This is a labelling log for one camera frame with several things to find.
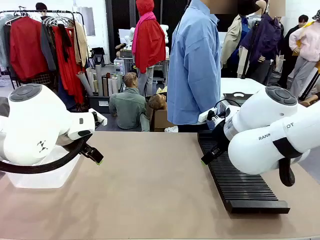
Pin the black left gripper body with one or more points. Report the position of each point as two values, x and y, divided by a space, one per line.
87 149

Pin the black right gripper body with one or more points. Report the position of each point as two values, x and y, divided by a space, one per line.
220 136

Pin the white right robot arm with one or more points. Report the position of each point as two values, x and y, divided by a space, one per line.
257 150

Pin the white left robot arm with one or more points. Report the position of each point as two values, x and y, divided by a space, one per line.
32 125

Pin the black slotted rack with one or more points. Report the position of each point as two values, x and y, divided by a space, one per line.
237 185

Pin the white shoes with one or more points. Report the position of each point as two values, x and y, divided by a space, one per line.
172 129

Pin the black bin with label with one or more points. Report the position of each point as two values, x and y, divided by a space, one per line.
98 103

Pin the clear plastic box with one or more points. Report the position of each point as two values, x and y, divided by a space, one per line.
50 178

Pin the seated mannequin grey-green jacket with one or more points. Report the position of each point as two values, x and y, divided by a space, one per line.
127 107

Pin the cardboard box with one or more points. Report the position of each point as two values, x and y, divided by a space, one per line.
160 120

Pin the paper roll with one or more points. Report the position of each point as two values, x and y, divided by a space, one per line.
91 77
105 87
114 85
99 80
83 82

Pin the mannequin head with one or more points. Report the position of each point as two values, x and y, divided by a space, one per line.
157 101

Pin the person in blue shirt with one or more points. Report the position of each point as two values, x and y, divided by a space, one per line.
192 70

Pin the red dress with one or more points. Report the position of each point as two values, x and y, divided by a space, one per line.
72 72

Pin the plaid skirt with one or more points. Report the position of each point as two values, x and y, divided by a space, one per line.
41 78

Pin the computer case with lights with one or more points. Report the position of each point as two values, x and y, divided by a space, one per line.
119 66

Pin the black cart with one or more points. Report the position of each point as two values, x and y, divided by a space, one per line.
98 56

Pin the mannequin in beige coat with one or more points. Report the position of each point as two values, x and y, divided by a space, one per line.
232 42

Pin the black tripod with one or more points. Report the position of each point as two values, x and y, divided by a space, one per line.
310 86

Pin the mannequin in purple jacket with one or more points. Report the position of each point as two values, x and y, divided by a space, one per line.
265 42

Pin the beige garment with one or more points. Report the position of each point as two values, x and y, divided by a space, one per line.
81 42

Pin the black scarf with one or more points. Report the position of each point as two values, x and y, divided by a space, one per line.
65 42

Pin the person in black clothes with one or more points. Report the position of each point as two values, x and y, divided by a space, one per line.
290 45

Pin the mannequin in red coat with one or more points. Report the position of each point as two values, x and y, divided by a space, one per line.
150 42

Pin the red shirt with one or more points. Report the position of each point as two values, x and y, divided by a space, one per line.
26 47

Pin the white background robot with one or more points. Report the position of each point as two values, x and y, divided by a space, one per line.
128 37

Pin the mannequin in pink hoodie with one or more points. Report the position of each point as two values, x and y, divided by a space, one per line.
308 42

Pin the black mesh partition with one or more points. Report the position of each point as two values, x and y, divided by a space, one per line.
120 22

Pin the pale grey garment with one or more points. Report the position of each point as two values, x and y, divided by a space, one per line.
3 42

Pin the black metal clothes rack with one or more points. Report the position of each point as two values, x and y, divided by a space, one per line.
50 11

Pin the person with black hair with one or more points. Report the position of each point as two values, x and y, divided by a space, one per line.
41 7

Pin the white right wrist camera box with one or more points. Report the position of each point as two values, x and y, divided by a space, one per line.
206 116

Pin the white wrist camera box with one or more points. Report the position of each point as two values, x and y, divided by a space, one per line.
206 116
100 118

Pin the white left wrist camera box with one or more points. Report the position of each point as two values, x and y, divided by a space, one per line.
100 118

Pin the grey wall panel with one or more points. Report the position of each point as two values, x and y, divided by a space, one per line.
88 21

